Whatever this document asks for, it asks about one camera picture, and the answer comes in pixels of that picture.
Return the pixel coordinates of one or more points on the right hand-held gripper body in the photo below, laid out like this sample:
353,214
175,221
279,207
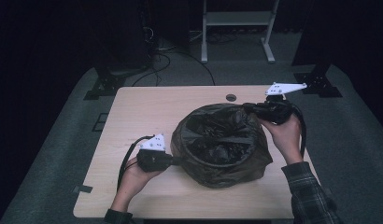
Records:
275,110

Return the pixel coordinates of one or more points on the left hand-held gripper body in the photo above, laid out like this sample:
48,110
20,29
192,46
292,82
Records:
153,160

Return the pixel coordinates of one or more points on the black plastic garbage bag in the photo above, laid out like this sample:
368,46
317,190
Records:
222,146

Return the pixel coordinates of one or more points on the person's right hand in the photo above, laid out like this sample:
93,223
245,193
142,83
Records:
287,137

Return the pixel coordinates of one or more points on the person's left hand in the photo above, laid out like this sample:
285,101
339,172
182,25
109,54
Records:
133,182

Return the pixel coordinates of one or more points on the round table grommet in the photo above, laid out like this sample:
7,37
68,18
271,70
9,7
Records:
231,97

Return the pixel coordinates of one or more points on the black metal stand base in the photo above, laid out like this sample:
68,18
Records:
320,85
107,85

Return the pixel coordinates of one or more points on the grey tape tab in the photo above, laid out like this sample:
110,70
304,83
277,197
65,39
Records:
82,188

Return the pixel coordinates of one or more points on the white metal stand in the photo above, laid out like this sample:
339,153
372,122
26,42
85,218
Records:
238,18

